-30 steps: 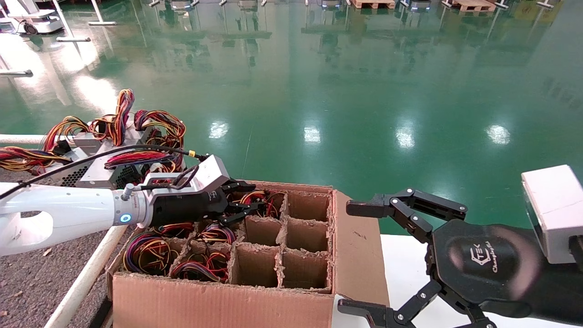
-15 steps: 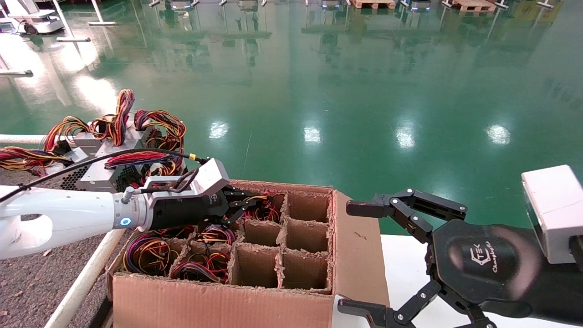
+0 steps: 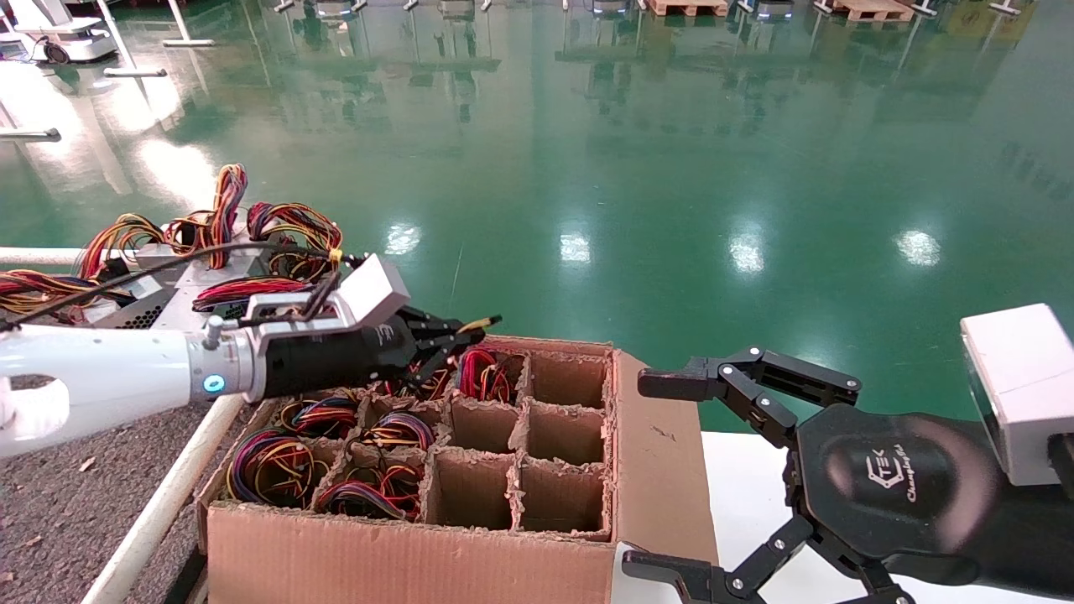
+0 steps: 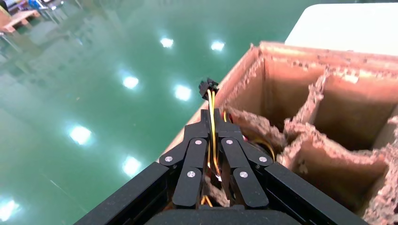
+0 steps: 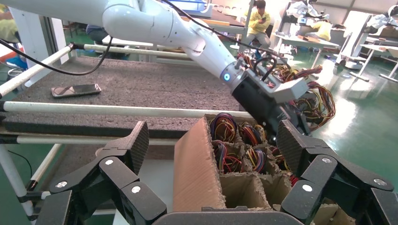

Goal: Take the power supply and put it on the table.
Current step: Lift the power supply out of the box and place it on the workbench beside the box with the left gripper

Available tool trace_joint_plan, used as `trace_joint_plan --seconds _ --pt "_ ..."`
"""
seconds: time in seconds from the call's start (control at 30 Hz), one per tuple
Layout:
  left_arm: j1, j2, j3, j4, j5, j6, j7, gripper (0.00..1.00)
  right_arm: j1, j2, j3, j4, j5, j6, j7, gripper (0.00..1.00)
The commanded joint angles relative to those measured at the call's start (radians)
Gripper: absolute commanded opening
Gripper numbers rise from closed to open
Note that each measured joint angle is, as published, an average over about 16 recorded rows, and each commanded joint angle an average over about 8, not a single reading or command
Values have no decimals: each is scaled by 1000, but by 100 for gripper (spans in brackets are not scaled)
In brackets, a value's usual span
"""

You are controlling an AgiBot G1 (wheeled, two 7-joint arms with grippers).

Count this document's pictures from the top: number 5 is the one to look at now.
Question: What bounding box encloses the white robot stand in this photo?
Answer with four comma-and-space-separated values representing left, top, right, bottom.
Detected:
334, 11, 369, 70

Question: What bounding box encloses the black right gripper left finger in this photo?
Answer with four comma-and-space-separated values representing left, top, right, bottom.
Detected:
36, 121, 168, 225

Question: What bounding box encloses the white upright column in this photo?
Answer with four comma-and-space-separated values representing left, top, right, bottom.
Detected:
9, 7, 69, 88

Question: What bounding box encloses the thin black cable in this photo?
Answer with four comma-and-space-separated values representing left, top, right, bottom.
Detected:
0, 37, 113, 77

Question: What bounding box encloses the cardboard grid divider insert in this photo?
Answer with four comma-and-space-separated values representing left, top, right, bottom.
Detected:
207, 119, 299, 212

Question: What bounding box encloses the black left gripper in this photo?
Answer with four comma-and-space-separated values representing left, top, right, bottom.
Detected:
231, 77, 311, 140

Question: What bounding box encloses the seated person in yellow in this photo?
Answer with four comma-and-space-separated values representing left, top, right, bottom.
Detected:
245, 0, 272, 49

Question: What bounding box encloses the white metal frame pipe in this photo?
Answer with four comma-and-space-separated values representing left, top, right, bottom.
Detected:
0, 144, 35, 219
0, 43, 75, 98
0, 135, 178, 146
73, 43, 191, 59
27, 143, 63, 191
0, 101, 253, 119

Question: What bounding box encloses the white humanoid robot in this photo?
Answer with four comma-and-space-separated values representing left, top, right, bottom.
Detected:
370, 4, 398, 35

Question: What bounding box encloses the blue plastic bin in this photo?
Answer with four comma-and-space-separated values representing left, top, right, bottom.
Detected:
169, 0, 207, 13

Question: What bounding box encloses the brown cardboard box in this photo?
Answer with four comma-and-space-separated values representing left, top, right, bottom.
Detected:
172, 114, 358, 225

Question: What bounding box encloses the person in green-yellow shirt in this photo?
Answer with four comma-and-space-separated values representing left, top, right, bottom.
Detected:
0, 4, 20, 44

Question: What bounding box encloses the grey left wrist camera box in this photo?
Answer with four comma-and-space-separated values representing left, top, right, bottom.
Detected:
248, 68, 309, 104

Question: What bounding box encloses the black smartphone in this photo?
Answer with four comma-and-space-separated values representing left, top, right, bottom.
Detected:
50, 83, 102, 99

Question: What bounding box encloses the dark grey foam mat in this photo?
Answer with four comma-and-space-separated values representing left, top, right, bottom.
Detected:
0, 56, 249, 139

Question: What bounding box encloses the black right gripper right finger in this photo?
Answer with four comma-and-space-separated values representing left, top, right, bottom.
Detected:
276, 119, 398, 225

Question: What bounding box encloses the grey power supply with wires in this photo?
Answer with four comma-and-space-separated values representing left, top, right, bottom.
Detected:
238, 122, 267, 147
210, 112, 238, 143
292, 81, 337, 131
236, 52, 265, 70
269, 145, 291, 172
213, 140, 243, 174
270, 63, 323, 84
245, 146, 268, 173

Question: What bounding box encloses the white work table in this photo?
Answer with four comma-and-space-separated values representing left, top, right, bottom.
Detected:
350, 43, 398, 83
273, 32, 339, 69

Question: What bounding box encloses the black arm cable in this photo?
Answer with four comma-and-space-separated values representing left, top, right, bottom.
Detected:
161, 0, 293, 82

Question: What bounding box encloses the person in blue jeans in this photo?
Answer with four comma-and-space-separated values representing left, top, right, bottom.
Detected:
85, 24, 109, 44

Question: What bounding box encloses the person in yellow shirt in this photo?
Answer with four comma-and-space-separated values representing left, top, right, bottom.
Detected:
311, 19, 333, 42

